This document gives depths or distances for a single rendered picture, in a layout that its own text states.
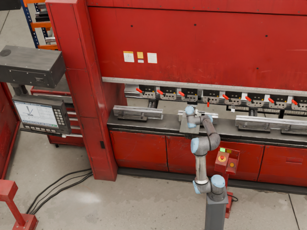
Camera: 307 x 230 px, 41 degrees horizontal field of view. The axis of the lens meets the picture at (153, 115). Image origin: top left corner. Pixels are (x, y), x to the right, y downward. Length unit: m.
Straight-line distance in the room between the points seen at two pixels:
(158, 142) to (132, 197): 0.77
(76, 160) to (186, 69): 2.06
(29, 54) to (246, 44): 1.73
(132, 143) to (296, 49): 1.89
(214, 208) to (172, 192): 1.00
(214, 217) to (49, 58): 2.01
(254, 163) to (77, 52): 2.10
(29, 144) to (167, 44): 2.61
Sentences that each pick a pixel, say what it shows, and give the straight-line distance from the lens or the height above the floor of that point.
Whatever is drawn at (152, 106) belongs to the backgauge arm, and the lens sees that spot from 4.33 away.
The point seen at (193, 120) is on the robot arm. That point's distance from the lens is 3.59.
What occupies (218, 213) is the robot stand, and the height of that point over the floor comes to 0.59.
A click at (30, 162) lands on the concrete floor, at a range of 5.23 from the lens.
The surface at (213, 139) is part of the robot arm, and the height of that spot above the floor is 1.40.
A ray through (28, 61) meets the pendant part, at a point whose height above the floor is 1.95.
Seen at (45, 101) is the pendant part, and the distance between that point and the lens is 3.47.
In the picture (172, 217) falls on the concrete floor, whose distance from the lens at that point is 4.48.
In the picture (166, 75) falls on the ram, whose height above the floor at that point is 1.47.
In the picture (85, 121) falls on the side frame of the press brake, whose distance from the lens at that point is 4.08.
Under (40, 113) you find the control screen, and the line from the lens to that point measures 3.58.
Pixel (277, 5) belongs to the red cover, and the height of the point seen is 2.23.
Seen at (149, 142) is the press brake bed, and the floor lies 0.64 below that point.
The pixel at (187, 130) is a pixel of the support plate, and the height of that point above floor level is 1.00.
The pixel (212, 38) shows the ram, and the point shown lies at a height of 1.90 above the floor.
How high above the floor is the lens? 3.87
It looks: 46 degrees down
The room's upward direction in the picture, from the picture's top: 5 degrees counter-clockwise
